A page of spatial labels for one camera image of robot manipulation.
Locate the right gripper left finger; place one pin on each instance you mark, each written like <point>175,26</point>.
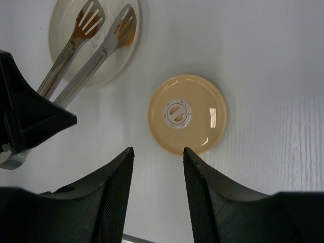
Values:
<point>91,209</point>

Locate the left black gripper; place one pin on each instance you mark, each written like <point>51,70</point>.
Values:
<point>27,119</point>

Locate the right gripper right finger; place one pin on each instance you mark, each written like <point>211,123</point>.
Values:
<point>222,210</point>

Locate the beige round lid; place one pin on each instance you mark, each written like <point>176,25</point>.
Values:
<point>187,111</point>

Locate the steel serving tongs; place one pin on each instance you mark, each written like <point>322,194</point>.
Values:
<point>84,51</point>

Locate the orange chocolate chip cookie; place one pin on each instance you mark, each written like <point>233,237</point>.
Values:
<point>125,31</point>

